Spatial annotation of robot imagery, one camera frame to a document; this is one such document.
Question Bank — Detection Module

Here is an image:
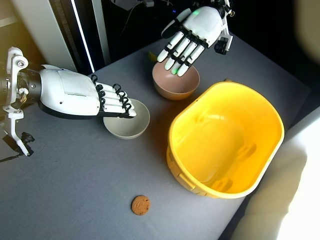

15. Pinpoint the yellow object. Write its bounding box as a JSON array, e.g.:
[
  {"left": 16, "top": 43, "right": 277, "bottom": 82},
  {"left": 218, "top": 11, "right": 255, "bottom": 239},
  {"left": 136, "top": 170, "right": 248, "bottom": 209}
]
[{"left": 166, "top": 81, "right": 286, "bottom": 200}]

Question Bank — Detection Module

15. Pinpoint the thin grey cable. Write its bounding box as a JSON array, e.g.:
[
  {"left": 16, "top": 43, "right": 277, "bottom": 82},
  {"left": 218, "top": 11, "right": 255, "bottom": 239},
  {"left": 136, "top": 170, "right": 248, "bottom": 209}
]
[{"left": 121, "top": 4, "right": 141, "bottom": 35}]

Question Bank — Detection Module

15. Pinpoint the white cabinet panel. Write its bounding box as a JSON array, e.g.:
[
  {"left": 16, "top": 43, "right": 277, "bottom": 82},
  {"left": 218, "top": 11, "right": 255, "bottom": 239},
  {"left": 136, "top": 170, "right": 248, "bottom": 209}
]
[{"left": 9, "top": 0, "right": 78, "bottom": 73}]

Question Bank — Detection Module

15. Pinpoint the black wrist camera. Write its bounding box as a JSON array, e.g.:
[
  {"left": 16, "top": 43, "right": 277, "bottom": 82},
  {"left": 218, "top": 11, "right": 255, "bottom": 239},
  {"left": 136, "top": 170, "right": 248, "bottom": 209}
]
[
  {"left": 214, "top": 36, "right": 230, "bottom": 55},
  {"left": 20, "top": 131, "right": 36, "bottom": 158}
]

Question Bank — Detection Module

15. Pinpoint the white light strip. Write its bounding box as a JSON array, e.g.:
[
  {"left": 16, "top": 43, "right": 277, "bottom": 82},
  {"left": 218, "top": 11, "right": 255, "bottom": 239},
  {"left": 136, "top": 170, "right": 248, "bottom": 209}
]
[{"left": 70, "top": 0, "right": 96, "bottom": 74}]

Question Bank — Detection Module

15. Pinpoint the white upright post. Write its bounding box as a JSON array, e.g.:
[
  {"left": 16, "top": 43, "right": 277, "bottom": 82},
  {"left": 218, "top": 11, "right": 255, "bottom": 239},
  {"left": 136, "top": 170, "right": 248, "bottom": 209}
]
[{"left": 91, "top": 0, "right": 111, "bottom": 66}]

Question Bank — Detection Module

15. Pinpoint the small cream bowl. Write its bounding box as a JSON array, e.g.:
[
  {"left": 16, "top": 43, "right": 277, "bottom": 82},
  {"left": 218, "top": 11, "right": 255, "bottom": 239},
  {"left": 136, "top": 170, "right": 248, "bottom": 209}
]
[{"left": 103, "top": 98, "right": 151, "bottom": 140}]

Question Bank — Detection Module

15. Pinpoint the large brown bowl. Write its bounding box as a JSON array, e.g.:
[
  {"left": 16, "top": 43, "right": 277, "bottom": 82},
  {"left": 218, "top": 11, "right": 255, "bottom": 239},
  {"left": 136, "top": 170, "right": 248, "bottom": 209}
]
[{"left": 152, "top": 61, "right": 201, "bottom": 101}]

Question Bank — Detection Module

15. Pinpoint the round brown cookie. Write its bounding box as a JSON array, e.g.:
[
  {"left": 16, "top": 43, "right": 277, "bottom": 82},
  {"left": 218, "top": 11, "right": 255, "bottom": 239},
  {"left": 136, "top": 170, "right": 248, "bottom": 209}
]
[{"left": 130, "top": 194, "right": 151, "bottom": 216}]

